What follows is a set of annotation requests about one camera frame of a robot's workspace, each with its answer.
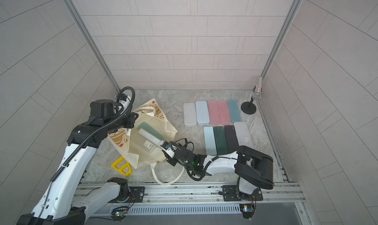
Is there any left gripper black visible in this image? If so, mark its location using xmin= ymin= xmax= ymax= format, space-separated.
xmin=104 ymin=110 xmax=141 ymax=134

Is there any floral canvas tote bag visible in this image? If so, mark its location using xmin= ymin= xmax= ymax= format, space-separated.
xmin=107 ymin=99 xmax=185 ymax=186

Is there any frosted clear pen case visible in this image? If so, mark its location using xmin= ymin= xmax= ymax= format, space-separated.
xmin=130 ymin=136 xmax=164 ymax=160

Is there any pale mint case lid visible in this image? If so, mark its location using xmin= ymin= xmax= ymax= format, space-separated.
xmin=203 ymin=126 xmax=217 ymax=156

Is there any white glossy tin pencil case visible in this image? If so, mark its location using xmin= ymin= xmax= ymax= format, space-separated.
xmin=183 ymin=103 xmax=197 ymax=127

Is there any dark green pencil case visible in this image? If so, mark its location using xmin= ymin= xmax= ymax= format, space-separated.
xmin=213 ymin=126 xmax=228 ymax=155

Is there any pale mint pencil case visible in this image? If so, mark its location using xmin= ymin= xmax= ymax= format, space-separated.
xmin=195 ymin=101 xmax=210 ymax=125

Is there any dark grey pencil case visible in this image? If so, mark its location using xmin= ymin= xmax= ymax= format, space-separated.
xmin=224 ymin=125 xmax=239 ymax=153

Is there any pink translucent pencil case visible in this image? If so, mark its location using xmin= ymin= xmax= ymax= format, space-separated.
xmin=218 ymin=101 xmax=231 ymax=126

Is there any teal translucent pencil case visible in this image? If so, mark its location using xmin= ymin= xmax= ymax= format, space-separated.
xmin=227 ymin=99 xmax=242 ymax=123

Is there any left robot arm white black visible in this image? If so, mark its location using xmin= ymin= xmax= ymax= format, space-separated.
xmin=17 ymin=112 xmax=138 ymax=225

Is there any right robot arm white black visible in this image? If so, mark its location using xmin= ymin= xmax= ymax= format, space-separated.
xmin=160 ymin=141 xmax=274 ymax=201

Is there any teal translucent case half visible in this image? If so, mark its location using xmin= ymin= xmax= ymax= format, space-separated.
xmin=137 ymin=122 xmax=164 ymax=140

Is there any glitter microphone on stand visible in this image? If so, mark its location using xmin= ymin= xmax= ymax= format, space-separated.
xmin=241 ymin=77 xmax=263 ymax=115

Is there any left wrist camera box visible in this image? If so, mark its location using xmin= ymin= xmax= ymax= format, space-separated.
xmin=90 ymin=99 xmax=114 ymax=118

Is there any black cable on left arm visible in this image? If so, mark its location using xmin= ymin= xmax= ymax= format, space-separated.
xmin=32 ymin=86 xmax=136 ymax=225

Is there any left circuit board with wires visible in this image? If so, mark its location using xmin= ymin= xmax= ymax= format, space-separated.
xmin=111 ymin=206 xmax=129 ymax=222

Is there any circuit board with wires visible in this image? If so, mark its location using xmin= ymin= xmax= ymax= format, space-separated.
xmin=111 ymin=206 xmax=129 ymax=222
xmin=239 ymin=203 xmax=256 ymax=219

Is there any right circuit board with wires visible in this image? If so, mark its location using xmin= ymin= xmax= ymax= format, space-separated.
xmin=239 ymin=203 xmax=256 ymax=219

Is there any aluminium mounting rail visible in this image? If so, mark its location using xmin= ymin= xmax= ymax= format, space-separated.
xmin=72 ymin=182 xmax=306 ymax=207

